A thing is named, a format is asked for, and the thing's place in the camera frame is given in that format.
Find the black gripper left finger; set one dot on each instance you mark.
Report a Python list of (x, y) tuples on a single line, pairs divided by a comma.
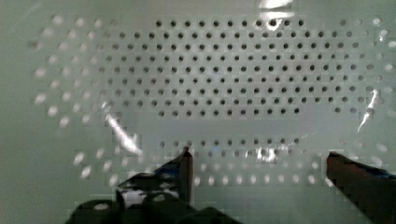
[(174, 177)]

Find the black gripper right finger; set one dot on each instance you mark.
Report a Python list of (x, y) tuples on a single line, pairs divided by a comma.
[(371, 189)]

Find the green plastic strainer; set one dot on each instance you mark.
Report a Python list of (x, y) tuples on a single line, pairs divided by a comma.
[(260, 92)]

